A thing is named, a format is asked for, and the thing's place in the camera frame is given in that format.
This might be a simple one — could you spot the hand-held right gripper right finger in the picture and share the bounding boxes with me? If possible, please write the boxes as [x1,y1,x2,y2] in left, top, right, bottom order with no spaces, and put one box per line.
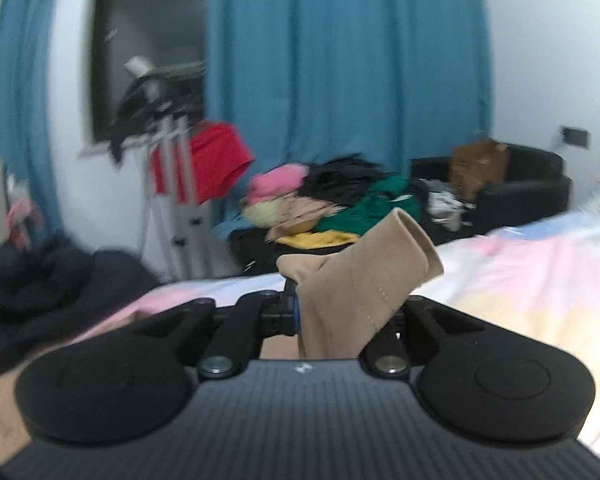
[361,295,487,380]

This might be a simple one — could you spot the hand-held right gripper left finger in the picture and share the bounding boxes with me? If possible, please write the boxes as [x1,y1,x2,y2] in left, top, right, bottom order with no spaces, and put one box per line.
[130,280,302,380]

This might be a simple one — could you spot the tan garment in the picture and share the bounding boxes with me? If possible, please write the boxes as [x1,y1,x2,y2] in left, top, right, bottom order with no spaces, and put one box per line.
[276,207,446,362]

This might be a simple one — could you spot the dark clothes on rack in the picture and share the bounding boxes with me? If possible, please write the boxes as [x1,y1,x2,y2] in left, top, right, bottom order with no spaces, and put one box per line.
[108,73,204,163]

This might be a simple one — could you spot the beige garment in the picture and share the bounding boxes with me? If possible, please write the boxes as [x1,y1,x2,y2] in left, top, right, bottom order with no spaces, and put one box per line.
[266,196,351,242]

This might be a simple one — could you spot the pale yellow fuzzy garment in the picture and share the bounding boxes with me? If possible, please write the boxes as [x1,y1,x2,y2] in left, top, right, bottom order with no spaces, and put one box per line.
[242,201,284,228]

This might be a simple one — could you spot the pink garment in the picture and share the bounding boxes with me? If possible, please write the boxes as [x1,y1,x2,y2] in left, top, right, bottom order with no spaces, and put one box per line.
[245,164,311,206]

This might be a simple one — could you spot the green garment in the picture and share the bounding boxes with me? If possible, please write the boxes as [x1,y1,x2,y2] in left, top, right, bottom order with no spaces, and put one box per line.
[314,175,422,237]

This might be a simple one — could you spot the pastel bed sheet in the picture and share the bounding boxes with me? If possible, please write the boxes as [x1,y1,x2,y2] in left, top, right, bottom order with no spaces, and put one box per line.
[70,172,600,467]

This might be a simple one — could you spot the black and white garment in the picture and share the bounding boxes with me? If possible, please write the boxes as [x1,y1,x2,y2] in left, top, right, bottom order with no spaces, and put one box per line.
[425,182,477,225]

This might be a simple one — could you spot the red garment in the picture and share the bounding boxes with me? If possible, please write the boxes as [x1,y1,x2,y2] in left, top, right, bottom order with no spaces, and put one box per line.
[150,121,256,206]

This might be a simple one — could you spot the metal drying rack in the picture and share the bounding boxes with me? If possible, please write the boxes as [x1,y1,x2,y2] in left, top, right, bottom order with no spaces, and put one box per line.
[78,58,216,281]

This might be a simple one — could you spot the brown garment on armchair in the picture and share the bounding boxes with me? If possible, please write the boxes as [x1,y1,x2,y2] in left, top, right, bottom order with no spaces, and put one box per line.
[449,139,511,202]

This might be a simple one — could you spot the black armchair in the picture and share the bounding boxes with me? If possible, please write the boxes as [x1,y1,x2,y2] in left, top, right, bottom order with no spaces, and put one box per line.
[411,143,573,235]

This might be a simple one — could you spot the dark cloth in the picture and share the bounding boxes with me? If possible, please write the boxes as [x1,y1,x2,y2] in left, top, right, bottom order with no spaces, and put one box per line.
[0,232,164,384]

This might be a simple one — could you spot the wide teal curtain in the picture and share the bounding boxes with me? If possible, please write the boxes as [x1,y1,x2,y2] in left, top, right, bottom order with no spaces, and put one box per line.
[204,0,494,187]

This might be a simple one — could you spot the dark window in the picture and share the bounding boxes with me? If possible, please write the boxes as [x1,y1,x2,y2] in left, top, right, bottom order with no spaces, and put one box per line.
[89,0,211,144]

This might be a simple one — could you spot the narrow teal curtain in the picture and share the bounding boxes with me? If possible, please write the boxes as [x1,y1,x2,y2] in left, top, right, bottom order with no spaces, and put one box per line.
[0,0,66,241]

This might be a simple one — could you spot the black wall socket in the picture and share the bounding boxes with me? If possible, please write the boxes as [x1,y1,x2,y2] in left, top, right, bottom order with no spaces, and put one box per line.
[561,126,591,150]

